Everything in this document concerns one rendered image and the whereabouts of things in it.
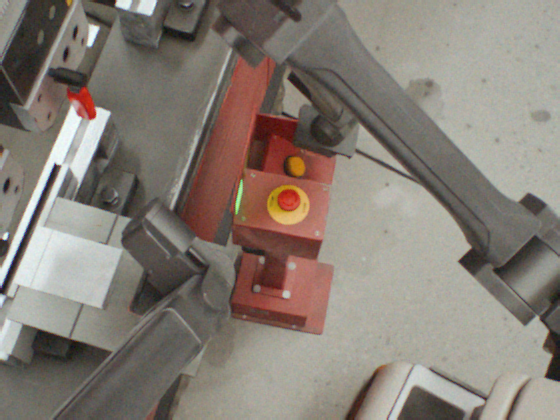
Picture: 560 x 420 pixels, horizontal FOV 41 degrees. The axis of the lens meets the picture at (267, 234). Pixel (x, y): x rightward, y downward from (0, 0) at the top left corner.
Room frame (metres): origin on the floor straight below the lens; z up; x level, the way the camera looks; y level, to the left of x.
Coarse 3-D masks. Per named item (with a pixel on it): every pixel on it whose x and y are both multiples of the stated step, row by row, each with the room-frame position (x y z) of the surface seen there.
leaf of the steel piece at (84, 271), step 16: (64, 240) 0.29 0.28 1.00; (80, 240) 0.29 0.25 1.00; (48, 256) 0.27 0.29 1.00; (64, 256) 0.27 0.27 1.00; (80, 256) 0.27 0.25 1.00; (96, 256) 0.27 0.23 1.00; (112, 256) 0.27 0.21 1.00; (48, 272) 0.24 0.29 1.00; (64, 272) 0.25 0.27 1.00; (80, 272) 0.25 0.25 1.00; (96, 272) 0.25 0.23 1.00; (112, 272) 0.25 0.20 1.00; (32, 288) 0.22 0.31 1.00; (48, 288) 0.22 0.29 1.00; (64, 288) 0.22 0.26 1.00; (80, 288) 0.23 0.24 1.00; (96, 288) 0.23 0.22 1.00; (112, 288) 0.23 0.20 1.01; (96, 304) 0.21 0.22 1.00
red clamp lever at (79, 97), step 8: (48, 72) 0.41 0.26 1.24; (56, 72) 0.41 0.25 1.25; (64, 72) 0.41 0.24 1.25; (72, 72) 0.41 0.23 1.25; (56, 80) 0.40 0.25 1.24; (64, 80) 0.40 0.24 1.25; (72, 80) 0.40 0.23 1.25; (80, 80) 0.40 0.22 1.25; (72, 88) 0.40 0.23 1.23; (80, 88) 0.40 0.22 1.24; (72, 96) 0.40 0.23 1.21; (80, 96) 0.40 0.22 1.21; (88, 96) 0.41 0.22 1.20; (72, 104) 0.40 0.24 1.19; (80, 104) 0.40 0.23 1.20; (88, 104) 0.40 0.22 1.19; (80, 112) 0.40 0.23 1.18; (88, 112) 0.40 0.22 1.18
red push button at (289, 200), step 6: (282, 192) 0.46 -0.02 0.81; (288, 192) 0.47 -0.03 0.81; (294, 192) 0.47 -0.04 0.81; (282, 198) 0.45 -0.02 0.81; (288, 198) 0.45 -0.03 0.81; (294, 198) 0.46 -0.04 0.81; (300, 198) 0.46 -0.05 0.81; (282, 204) 0.44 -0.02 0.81; (288, 204) 0.44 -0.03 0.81; (294, 204) 0.44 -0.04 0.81; (288, 210) 0.43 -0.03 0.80
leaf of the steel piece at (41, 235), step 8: (40, 232) 0.30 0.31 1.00; (48, 232) 0.30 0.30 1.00; (32, 240) 0.29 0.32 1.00; (40, 240) 0.29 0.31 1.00; (48, 240) 0.29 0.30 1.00; (32, 248) 0.28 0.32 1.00; (40, 248) 0.28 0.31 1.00; (24, 256) 0.26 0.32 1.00; (32, 256) 0.26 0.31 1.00; (40, 256) 0.27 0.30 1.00; (24, 264) 0.25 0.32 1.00; (32, 264) 0.25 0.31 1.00; (24, 272) 0.24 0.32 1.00; (32, 272) 0.24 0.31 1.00; (16, 280) 0.23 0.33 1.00; (24, 280) 0.23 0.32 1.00
